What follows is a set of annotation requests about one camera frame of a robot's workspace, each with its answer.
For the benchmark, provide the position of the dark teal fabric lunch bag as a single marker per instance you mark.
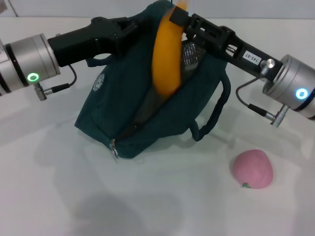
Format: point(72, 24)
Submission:
point(118, 110)

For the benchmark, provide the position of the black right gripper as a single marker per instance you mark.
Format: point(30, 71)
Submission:
point(236, 51)

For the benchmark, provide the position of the pink toy peach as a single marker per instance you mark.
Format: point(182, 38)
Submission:
point(253, 169)

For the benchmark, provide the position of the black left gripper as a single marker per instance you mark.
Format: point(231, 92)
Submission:
point(81, 43)

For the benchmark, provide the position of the yellow toy banana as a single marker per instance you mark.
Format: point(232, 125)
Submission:
point(167, 61)

